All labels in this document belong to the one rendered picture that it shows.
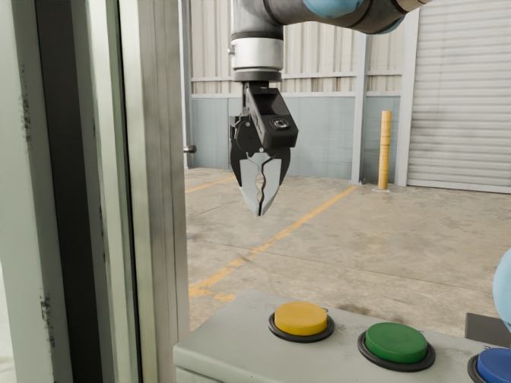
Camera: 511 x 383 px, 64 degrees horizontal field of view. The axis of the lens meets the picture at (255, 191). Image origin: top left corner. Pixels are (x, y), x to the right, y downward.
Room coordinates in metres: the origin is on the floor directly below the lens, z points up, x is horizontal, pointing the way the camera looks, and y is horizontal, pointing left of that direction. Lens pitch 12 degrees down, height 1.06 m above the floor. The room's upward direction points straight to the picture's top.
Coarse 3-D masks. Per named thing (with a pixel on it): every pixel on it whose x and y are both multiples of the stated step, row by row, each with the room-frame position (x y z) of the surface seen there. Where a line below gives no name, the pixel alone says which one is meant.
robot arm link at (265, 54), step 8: (240, 40) 0.60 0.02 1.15; (248, 40) 0.59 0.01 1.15; (256, 40) 0.59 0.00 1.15; (264, 40) 0.59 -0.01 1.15; (272, 40) 0.59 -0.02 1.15; (280, 40) 0.61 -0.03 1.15; (232, 48) 0.62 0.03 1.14; (240, 48) 0.60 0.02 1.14; (248, 48) 0.59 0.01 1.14; (256, 48) 0.59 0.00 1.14; (264, 48) 0.59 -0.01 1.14; (272, 48) 0.59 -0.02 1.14; (280, 48) 0.61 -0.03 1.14; (240, 56) 0.60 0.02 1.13; (248, 56) 0.59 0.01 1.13; (256, 56) 0.59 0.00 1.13; (264, 56) 0.59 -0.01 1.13; (272, 56) 0.59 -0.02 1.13; (280, 56) 0.61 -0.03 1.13; (232, 64) 0.62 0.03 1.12; (240, 64) 0.60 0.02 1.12; (248, 64) 0.59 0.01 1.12; (256, 64) 0.59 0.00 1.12; (264, 64) 0.59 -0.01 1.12; (272, 64) 0.59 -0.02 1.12; (280, 64) 0.61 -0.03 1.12
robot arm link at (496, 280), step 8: (504, 256) 0.33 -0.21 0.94; (504, 264) 0.32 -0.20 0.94; (496, 272) 0.33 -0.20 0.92; (504, 272) 0.32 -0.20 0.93; (496, 280) 0.32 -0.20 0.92; (504, 280) 0.32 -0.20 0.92; (496, 288) 0.32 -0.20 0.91; (504, 288) 0.32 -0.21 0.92; (496, 296) 0.32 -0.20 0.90; (504, 296) 0.32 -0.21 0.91; (496, 304) 0.33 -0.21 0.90; (504, 304) 0.32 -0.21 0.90; (504, 312) 0.32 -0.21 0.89; (504, 320) 0.32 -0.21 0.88
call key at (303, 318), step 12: (276, 312) 0.29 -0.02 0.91; (288, 312) 0.29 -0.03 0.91; (300, 312) 0.29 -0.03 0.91; (312, 312) 0.29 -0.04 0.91; (324, 312) 0.29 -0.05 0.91; (276, 324) 0.28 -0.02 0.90; (288, 324) 0.27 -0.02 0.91; (300, 324) 0.27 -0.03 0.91; (312, 324) 0.27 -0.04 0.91; (324, 324) 0.28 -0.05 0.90
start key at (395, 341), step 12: (384, 324) 0.27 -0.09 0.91; (396, 324) 0.27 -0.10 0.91; (372, 336) 0.26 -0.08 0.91; (384, 336) 0.26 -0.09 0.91; (396, 336) 0.26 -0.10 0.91; (408, 336) 0.26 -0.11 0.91; (420, 336) 0.26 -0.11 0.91; (372, 348) 0.25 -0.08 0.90; (384, 348) 0.24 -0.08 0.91; (396, 348) 0.24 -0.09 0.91; (408, 348) 0.24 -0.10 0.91; (420, 348) 0.24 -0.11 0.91; (396, 360) 0.24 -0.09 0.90; (408, 360) 0.24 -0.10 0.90; (420, 360) 0.24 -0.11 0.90
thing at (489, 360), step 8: (488, 352) 0.24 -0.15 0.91; (496, 352) 0.24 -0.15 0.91; (504, 352) 0.24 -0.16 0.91; (480, 360) 0.23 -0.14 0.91; (488, 360) 0.23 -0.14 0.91; (496, 360) 0.23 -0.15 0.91; (504, 360) 0.23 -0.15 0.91; (480, 368) 0.23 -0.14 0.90; (488, 368) 0.22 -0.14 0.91; (496, 368) 0.22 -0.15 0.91; (504, 368) 0.22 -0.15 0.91; (488, 376) 0.22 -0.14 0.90; (496, 376) 0.22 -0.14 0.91; (504, 376) 0.21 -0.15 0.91
